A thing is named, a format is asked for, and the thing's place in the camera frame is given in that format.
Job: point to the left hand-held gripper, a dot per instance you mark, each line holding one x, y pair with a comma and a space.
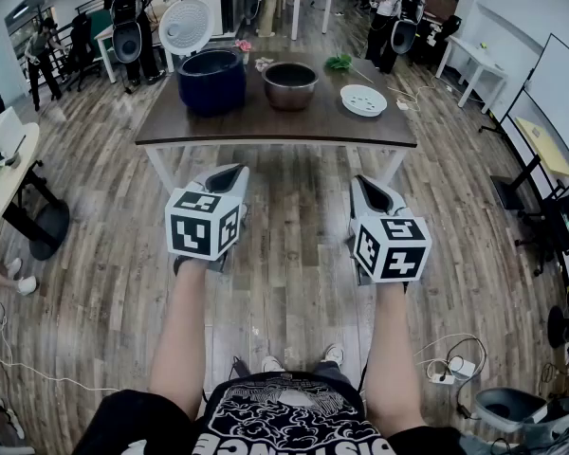
192, 235

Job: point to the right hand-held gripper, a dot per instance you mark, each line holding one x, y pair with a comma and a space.
398, 261

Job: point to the dark blue rice cooker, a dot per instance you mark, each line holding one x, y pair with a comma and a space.
211, 88

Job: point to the white steamer tray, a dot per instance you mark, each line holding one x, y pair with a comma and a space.
362, 104

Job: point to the metal pot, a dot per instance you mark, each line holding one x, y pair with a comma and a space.
289, 100

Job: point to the person's right forearm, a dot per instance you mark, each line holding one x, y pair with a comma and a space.
393, 358

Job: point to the person's left forearm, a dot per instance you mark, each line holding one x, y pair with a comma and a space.
180, 339

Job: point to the pink flower in white pot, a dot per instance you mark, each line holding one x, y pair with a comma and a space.
243, 45

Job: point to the dark brown wooden table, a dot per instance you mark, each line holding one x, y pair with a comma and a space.
246, 123

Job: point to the small pale pink potted flower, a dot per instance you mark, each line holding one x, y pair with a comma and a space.
264, 63

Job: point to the green artificial leaf sprig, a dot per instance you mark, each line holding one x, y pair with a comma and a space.
339, 62

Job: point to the person's right white shoe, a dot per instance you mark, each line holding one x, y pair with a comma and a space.
334, 353

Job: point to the person's white shoe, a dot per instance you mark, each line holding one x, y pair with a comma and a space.
271, 364
334, 353

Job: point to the white desk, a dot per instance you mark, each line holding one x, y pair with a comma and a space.
474, 57

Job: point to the person's black trousers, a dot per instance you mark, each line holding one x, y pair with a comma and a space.
332, 372

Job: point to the yellow board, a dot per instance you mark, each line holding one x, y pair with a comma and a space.
547, 147

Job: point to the person's left white shoe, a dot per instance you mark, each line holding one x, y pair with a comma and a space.
271, 364

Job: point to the whiteboard on black stand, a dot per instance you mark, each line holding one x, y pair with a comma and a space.
559, 93

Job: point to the round beige table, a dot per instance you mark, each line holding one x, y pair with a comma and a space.
9, 192

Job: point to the black round stand base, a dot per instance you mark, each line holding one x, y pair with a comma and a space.
560, 327

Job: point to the white box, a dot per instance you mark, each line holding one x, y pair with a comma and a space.
7, 131

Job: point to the person's black printed t-shirt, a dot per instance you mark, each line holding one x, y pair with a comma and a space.
284, 420

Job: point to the grey office chair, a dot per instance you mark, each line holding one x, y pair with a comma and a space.
507, 405

